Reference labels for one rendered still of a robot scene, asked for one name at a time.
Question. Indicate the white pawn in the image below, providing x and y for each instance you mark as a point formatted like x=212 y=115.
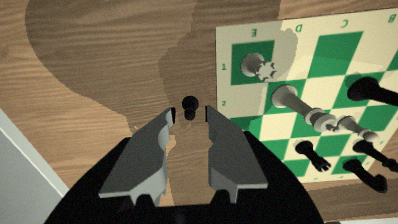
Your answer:
x=349 y=123

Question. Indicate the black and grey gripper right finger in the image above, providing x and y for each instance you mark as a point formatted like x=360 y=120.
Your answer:
x=254 y=176

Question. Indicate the green and cream chessboard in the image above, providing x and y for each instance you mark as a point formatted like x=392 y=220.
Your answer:
x=321 y=57

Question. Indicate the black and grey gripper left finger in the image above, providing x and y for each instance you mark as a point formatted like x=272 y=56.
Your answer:
x=135 y=166

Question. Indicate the white chess rook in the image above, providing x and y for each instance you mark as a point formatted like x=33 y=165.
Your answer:
x=253 y=64

